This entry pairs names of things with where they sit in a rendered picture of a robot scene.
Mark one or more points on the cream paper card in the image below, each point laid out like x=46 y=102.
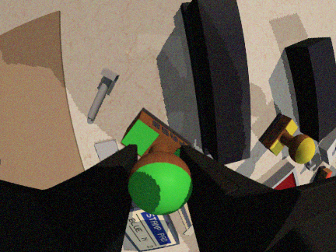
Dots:
x=184 y=213

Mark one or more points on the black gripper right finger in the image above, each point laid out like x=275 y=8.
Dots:
x=232 y=213

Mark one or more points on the rubber stamp with red ball handle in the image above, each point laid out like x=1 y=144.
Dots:
x=322 y=173

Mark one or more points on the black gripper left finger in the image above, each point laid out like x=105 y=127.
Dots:
x=86 y=213

